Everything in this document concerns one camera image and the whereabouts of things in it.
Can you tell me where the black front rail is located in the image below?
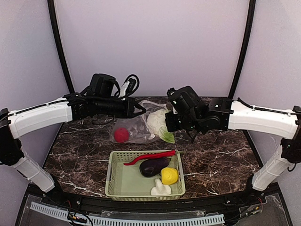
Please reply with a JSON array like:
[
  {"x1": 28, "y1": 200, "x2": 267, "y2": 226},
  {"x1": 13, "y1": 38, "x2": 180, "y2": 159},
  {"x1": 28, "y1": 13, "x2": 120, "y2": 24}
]
[{"x1": 40, "y1": 182, "x2": 279, "y2": 219}]

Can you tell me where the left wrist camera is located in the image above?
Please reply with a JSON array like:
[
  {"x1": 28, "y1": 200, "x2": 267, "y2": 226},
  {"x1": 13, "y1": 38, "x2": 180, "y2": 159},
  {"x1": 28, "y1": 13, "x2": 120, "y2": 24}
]
[{"x1": 119, "y1": 74, "x2": 140, "y2": 99}]

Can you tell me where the green plastic basket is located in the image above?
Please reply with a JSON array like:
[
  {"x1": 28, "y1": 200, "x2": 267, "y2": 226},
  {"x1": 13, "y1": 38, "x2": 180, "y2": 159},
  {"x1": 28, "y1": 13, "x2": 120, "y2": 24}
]
[{"x1": 104, "y1": 150, "x2": 186, "y2": 202}]

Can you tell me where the black right frame post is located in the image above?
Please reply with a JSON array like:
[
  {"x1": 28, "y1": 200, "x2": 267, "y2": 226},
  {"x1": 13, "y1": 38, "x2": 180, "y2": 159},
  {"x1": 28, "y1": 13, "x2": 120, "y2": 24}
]
[{"x1": 228, "y1": 0, "x2": 256, "y2": 99}]

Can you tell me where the purple eggplant toy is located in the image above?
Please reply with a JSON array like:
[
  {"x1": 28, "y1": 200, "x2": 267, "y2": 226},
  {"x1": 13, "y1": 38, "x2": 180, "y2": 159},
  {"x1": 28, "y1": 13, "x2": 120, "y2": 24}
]
[{"x1": 139, "y1": 157, "x2": 170, "y2": 178}]

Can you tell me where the red chili pepper toy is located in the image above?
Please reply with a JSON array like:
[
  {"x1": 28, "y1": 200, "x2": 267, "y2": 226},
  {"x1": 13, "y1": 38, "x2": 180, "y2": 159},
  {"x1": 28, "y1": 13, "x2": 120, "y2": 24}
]
[{"x1": 124, "y1": 149, "x2": 184, "y2": 166}]

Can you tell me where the white cauliflower toy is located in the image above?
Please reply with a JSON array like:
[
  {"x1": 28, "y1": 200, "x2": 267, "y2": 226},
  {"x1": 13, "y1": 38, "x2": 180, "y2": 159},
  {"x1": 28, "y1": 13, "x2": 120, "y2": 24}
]
[{"x1": 146, "y1": 109, "x2": 175, "y2": 144}]

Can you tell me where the white cable duct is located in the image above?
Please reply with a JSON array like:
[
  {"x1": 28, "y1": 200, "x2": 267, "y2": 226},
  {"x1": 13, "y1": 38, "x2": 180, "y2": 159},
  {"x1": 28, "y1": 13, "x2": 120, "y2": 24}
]
[{"x1": 30, "y1": 202, "x2": 225, "y2": 226}]

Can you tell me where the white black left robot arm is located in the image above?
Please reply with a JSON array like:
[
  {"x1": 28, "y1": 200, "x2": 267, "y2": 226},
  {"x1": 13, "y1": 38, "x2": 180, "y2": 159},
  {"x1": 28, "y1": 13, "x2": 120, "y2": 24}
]
[{"x1": 0, "y1": 73, "x2": 146, "y2": 194}]

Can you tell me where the black left frame post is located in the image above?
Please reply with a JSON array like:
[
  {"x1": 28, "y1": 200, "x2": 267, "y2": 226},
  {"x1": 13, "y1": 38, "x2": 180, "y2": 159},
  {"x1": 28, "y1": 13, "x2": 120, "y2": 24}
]
[{"x1": 47, "y1": 0, "x2": 75, "y2": 93}]

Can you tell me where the clear zip top bag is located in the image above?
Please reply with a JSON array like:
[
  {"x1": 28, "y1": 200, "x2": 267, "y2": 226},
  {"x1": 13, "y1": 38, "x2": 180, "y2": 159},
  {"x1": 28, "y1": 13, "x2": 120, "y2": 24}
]
[{"x1": 110, "y1": 100, "x2": 168, "y2": 144}]

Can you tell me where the yellow bell pepper toy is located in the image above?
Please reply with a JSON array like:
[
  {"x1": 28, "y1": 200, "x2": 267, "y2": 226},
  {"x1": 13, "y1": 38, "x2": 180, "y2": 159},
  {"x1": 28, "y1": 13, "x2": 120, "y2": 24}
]
[{"x1": 161, "y1": 167, "x2": 178, "y2": 185}]

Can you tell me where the white mushroom toy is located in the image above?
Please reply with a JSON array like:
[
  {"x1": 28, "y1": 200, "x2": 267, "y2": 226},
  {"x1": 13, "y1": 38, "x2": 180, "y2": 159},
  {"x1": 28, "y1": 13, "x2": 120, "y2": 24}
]
[{"x1": 150, "y1": 178, "x2": 172, "y2": 196}]

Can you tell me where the black frame post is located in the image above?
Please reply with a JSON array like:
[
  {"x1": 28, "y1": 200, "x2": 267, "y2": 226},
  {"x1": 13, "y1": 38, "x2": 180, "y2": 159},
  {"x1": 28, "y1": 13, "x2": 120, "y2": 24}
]
[
  {"x1": 47, "y1": 0, "x2": 75, "y2": 93},
  {"x1": 228, "y1": 0, "x2": 256, "y2": 99}
]

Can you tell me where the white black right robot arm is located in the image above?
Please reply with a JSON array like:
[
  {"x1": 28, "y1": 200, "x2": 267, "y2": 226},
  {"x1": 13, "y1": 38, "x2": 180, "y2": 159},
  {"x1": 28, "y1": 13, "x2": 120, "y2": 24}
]
[{"x1": 166, "y1": 86, "x2": 301, "y2": 191}]

